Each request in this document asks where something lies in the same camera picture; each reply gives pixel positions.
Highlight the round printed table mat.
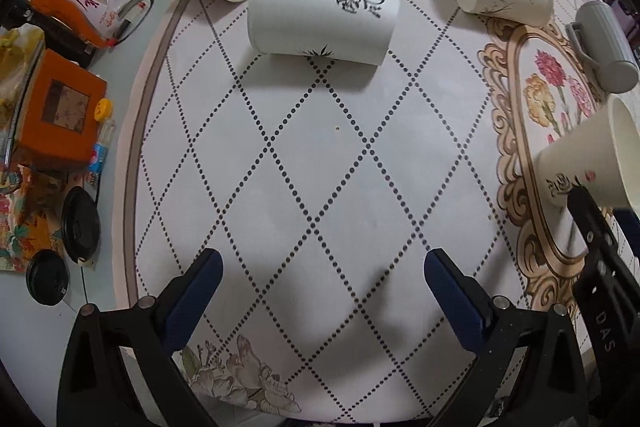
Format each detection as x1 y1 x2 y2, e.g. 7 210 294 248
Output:
112 0 640 423

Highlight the floral patterned cloth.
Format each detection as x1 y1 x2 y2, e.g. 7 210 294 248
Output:
0 164 68 275

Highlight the orange box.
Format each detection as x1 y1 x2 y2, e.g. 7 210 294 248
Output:
12 48 108 171

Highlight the white paper cup red stamp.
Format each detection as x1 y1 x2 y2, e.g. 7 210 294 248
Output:
534 94 640 208

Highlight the large white calligraphy paper cup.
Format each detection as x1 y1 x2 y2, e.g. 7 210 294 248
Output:
247 0 401 66

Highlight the white and orange snack bag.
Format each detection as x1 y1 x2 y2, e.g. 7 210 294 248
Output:
31 0 153 48

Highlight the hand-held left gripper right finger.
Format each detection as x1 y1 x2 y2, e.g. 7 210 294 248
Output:
423 248 591 427

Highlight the grey mug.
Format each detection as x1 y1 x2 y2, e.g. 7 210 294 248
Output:
566 0 640 94

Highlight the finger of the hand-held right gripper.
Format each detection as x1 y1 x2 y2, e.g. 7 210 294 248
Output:
614 207 640 258
566 186 623 265

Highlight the black box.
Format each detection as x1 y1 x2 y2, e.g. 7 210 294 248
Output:
2 0 98 68

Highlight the black cup lid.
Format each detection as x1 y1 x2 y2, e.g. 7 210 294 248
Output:
26 250 69 306
61 186 101 265

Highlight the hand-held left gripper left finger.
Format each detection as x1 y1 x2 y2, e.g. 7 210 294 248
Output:
56 248 224 427

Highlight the yellow-capped glue bottle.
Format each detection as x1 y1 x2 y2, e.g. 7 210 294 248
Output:
87 98 117 188

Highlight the yellow plastic bag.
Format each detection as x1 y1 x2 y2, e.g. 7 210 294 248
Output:
0 27 46 118

